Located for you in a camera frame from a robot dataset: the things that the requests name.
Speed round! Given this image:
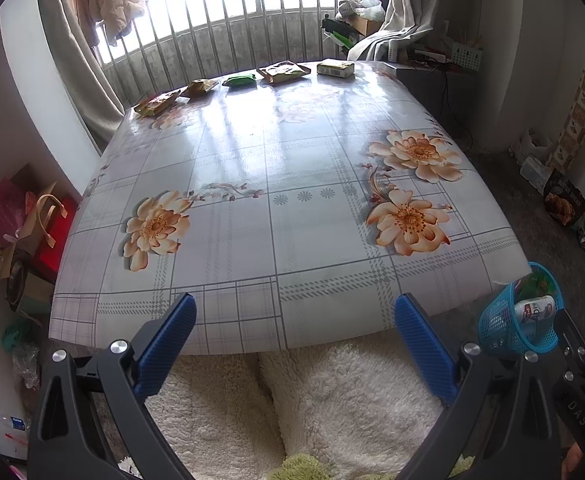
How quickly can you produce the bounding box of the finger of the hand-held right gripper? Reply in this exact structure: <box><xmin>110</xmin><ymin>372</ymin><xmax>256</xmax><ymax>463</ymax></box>
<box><xmin>555</xmin><ymin>306</ymin><xmax>585</xmax><ymax>363</ymax></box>

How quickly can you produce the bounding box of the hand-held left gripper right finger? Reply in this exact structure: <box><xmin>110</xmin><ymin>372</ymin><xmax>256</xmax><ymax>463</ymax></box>
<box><xmin>393</xmin><ymin>293</ymin><xmax>565</xmax><ymax>480</ymax></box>

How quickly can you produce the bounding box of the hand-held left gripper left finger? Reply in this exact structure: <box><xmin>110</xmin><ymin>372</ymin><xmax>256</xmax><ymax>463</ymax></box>
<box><xmin>27</xmin><ymin>291</ymin><xmax>198</xmax><ymax>480</ymax></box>

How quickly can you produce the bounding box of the blue plastic basket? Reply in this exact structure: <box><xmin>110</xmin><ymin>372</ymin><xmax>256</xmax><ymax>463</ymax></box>
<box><xmin>478</xmin><ymin>261</ymin><xmax>565</xmax><ymax>358</ymax></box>

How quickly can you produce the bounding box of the person's right hand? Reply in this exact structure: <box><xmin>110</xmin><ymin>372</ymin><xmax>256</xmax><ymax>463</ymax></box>
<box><xmin>562</xmin><ymin>442</ymin><xmax>585</xmax><ymax>480</ymax></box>

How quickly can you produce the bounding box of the black snack bag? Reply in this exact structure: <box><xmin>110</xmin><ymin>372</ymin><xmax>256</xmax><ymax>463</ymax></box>
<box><xmin>542</xmin><ymin>170</ymin><xmax>585</xmax><ymax>228</ymax></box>

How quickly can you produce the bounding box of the grey metal pot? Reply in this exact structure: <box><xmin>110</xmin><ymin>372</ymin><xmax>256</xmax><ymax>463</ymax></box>
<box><xmin>5</xmin><ymin>257</ymin><xmax>56</xmax><ymax>313</ymax></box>

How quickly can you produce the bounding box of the green plastic bag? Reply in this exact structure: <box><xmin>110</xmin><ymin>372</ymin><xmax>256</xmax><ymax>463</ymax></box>
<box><xmin>0</xmin><ymin>320</ymin><xmax>30</xmax><ymax>353</ymax></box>

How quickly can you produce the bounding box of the green fluffy rug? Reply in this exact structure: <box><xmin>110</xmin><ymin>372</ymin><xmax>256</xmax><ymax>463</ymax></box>
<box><xmin>278</xmin><ymin>452</ymin><xmax>335</xmax><ymax>480</ymax></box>

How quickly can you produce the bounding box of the clear plastic container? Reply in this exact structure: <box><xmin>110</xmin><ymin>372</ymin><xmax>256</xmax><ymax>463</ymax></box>
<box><xmin>519</xmin><ymin>156</ymin><xmax>553</xmax><ymax>193</ymax></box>

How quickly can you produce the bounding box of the white plastic bag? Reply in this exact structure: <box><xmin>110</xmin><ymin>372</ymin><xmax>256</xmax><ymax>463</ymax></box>
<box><xmin>509</xmin><ymin>127</ymin><xmax>548</xmax><ymax>161</ymax></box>

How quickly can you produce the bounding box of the floral tablecloth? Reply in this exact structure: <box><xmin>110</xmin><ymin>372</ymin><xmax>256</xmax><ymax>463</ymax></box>
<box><xmin>48</xmin><ymin>60</ymin><xmax>532</xmax><ymax>356</ymax></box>

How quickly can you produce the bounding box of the pink plastic bag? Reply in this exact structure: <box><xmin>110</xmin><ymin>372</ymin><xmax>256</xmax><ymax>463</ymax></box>
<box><xmin>0</xmin><ymin>177</ymin><xmax>28</xmax><ymax>248</ymax></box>

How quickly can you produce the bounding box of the tall patterned cardboard box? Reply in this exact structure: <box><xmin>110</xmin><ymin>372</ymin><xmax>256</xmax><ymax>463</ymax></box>
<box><xmin>547</xmin><ymin>71</ymin><xmax>585</xmax><ymax>176</ymax></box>

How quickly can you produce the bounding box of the yellow orange snack packet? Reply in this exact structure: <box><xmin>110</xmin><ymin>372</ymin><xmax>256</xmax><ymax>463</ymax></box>
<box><xmin>133</xmin><ymin>91</ymin><xmax>182</xmax><ymax>118</ymax></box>

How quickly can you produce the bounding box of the yellow crumpled snack packet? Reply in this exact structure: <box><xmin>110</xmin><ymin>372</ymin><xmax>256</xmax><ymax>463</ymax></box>
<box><xmin>180</xmin><ymin>78</ymin><xmax>220</xmax><ymax>98</ymax></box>

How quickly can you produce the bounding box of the grey cabinet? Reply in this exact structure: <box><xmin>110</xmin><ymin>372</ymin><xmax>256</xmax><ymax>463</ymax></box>
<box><xmin>395</xmin><ymin>62</ymin><xmax>473</xmax><ymax>136</ymax></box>

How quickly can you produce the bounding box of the beige curtain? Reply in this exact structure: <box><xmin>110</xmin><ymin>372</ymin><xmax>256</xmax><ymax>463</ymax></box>
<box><xmin>35</xmin><ymin>0</ymin><xmax>128</xmax><ymax>153</ymax></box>

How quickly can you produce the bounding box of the perforated storage basket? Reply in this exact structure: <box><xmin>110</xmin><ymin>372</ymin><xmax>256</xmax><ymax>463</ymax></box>
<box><xmin>451</xmin><ymin>42</ymin><xmax>484</xmax><ymax>72</ymax></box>

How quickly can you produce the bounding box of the gold brick snack pack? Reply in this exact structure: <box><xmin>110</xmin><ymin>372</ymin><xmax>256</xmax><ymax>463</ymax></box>
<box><xmin>316</xmin><ymin>59</ymin><xmax>357</xmax><ymax>78</ymax></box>

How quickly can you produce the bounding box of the orange white biscuit bag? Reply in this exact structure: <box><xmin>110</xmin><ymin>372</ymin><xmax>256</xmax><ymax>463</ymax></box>
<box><xmin>256</xmin><ymin>61</ymin><xmax>310</xmax><ymax>83</ymax></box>

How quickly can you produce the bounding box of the metal window railing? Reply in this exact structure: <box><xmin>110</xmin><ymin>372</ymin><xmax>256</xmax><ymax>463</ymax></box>
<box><xmin>95</xmin><ymin>0</ymin><xmax>388</xmax><ymax>101</ymax></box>

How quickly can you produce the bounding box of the black green device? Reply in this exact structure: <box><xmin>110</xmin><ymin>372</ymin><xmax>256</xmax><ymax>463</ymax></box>
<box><xmin>321</xmin><ymin>14</ymin><xmax>353</xmax><ymax>51</ymax></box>

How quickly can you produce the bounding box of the grey white curtain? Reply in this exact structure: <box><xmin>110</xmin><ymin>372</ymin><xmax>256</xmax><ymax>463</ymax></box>
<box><xmin>345</xmin><ymin>0</ymin><xmax>448</xmax><ymax>63</ymax></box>

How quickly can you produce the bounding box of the hanging beige jacket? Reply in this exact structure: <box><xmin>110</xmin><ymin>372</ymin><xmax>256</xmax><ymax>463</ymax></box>
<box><xmin>75</xmin><ymin>0</ymin><xmax>148</xmax><ymax>46</ymax></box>

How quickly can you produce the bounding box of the paper bag with handles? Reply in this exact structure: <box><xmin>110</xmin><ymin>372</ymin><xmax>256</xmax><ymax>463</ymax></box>
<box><xmin>15</xmin><ymin>192</ymin><xmax>73</xmax><ymax>261</ymax></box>

